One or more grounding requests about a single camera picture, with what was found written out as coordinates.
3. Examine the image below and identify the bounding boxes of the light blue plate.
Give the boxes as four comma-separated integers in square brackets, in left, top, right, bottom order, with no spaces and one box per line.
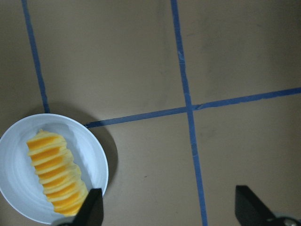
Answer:
[0,113,109,225]

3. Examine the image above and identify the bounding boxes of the ridged yellow bread loaf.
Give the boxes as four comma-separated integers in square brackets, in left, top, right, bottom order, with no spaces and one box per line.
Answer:
[26,130,88,217]

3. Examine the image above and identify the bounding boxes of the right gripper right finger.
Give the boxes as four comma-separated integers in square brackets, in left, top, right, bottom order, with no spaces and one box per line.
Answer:
[235,186,279,226]

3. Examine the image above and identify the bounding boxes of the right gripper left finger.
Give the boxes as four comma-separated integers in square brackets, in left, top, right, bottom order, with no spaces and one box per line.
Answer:
[72,188,104,226]

